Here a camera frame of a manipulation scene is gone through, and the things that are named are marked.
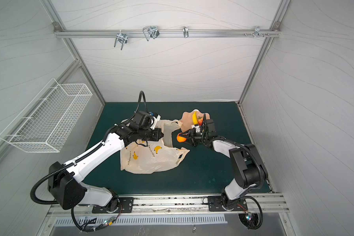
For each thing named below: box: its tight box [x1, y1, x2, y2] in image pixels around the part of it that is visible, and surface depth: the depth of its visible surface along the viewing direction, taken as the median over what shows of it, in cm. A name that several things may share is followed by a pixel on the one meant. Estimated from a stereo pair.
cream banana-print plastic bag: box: [120, 118, 190, 174], surface depth 80 cm
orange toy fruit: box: [176, 132, 187, 143], surface depth 85 cm
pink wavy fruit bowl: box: [179, 109, 211, 133], surface depth 109 cm
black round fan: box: [237, 212, 259, 229], surface depth 73 cm
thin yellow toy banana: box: [192, 111, 199, 125], surface depth 107 cm
